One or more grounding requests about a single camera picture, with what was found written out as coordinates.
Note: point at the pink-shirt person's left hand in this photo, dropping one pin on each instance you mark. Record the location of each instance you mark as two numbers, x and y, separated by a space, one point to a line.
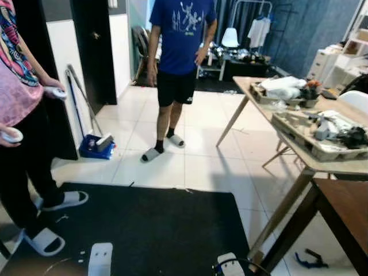
49 83

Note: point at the pink-shirt person's right hand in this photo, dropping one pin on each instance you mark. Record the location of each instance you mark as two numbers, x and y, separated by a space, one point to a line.
3 129

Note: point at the black crumpled object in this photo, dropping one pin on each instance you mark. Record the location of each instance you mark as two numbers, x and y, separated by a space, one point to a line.
353 138

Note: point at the black wardrobe panel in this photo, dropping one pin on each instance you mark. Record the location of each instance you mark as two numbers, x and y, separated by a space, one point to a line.
60 115

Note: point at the person in pink shirt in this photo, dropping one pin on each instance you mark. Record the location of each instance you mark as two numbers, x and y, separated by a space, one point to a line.
17 98

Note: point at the light wood table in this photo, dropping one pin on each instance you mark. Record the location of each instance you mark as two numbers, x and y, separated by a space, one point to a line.
339 106

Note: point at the white crumpled paper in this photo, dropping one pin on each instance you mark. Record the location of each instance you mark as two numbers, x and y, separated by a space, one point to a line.
333 123

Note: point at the black door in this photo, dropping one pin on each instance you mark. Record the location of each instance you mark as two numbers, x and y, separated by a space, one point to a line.
95 57

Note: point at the black remote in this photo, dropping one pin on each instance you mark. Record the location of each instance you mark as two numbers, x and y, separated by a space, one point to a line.
329 94

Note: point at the orange potted plant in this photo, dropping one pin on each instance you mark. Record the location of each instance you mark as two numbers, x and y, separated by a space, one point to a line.
313 89

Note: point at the large moulded pulp tray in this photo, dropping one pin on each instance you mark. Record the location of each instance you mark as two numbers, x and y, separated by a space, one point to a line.
299 135

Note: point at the white drawer unit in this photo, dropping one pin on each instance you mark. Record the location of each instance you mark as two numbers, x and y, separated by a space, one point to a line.
328 63

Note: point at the dark brown table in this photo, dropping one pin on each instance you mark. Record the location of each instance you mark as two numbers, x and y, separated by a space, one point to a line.
348 207

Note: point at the brown wooden chair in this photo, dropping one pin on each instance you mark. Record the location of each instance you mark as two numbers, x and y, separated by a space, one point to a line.
141 52

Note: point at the white plastic bag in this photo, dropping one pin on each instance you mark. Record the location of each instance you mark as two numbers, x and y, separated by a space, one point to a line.
284 87

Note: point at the person in blue shirt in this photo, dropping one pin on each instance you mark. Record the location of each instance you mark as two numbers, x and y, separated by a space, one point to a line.
181 34

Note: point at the black cluttered bench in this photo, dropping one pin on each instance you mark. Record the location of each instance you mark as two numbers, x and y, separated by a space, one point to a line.
241 66

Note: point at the white t-shirt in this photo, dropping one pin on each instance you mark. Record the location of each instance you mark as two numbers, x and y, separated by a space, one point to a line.
259 31

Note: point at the blue and black clamp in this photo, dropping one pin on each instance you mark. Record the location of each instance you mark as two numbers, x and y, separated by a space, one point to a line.
307 263

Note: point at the white round-back chair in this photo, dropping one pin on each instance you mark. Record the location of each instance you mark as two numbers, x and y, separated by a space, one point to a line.
230 37

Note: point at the black floor mat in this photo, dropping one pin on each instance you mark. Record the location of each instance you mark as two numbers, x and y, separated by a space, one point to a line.
144 230

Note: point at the white clothes rack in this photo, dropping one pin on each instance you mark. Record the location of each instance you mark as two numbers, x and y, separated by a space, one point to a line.
251 3

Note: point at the light grey left wrist camera mount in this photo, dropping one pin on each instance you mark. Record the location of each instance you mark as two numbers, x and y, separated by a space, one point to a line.
100 261

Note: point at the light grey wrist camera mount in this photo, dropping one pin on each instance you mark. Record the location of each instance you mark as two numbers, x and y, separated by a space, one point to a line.
231 267
100 261

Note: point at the light grey right wrist camera mount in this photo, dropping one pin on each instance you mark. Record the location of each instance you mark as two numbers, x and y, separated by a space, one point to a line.
231 267

